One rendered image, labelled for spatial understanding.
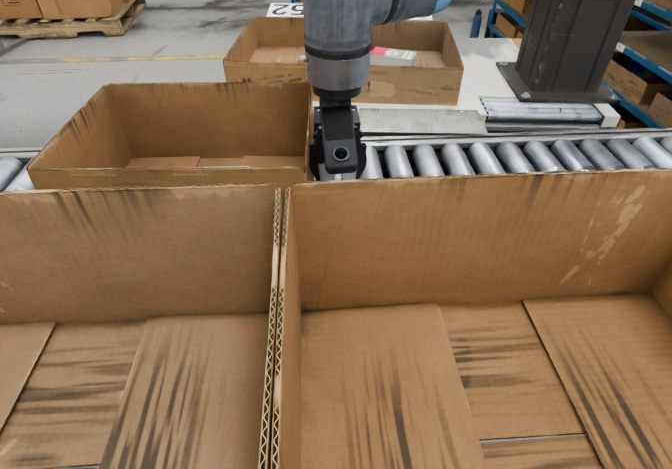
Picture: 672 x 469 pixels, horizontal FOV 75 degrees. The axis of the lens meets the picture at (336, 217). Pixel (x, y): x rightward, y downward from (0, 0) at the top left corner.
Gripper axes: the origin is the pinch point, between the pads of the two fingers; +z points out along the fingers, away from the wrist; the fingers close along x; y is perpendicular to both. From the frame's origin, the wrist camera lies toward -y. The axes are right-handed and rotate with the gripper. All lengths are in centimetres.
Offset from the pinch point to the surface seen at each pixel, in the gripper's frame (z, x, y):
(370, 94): 2.9, -11.6, 47.0
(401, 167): 5.3, -14.5, 16.9
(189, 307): -9.6, 17.2, -29.2
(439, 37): 0, -38, 81
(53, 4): 55, 214, 348
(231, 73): -2, 24, 52
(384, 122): 5.1, -13.8, 36.1
